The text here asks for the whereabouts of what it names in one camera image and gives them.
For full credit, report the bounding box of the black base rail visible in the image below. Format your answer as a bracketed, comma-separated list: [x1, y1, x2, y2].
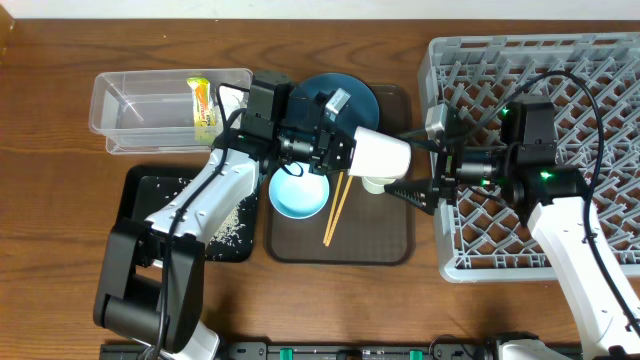
[99, 332, 581, 360]

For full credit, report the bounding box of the dark blue plate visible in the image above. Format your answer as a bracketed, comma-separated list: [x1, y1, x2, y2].
[283, 73, 380, 136]

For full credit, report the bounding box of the pile of rice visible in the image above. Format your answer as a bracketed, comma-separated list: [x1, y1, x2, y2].
[149, 177, 259, 261]

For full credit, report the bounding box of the pink cup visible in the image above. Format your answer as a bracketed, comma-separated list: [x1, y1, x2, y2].
[348, 127, 411, 179]

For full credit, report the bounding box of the light blue small bowl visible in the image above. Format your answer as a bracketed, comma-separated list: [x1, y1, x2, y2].
[268, 162, 330, 220]

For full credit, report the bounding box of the clear plastic waste bin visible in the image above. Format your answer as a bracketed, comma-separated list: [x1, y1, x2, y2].
[89, 68, 253, 154]

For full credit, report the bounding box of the yellow green snack wrapper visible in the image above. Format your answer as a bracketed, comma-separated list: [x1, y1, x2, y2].
[187, 77, 217, 144]

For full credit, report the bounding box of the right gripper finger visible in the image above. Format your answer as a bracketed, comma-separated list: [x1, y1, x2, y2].
[397, 129, 442, 153]
[384, 178, 440, 215]

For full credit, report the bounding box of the wooden chopstick right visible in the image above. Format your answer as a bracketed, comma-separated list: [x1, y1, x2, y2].
[328, 175, 353, 247]

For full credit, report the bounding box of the white paper napkin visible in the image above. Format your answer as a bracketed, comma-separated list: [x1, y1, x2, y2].
[217, 85, 249, 119]

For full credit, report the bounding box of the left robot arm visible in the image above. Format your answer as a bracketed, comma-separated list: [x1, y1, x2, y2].
[93, 78, 357, 359]

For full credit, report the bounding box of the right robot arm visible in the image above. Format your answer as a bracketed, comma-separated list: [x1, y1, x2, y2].
[384, 70, 639, 359]

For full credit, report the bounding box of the pale green cup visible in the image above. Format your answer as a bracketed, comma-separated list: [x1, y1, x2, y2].
[362, 177, 395, 195]

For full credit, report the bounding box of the black waste tray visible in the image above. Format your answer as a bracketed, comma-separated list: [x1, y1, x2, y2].
[116, 164, 259, 263]

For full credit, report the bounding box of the brown serving tray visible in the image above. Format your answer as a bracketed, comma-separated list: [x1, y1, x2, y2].
[263, 82, 416, 266]

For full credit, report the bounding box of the grey dishwasher rack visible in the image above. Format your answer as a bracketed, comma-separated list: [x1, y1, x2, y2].
[418, 32, 639, 283]

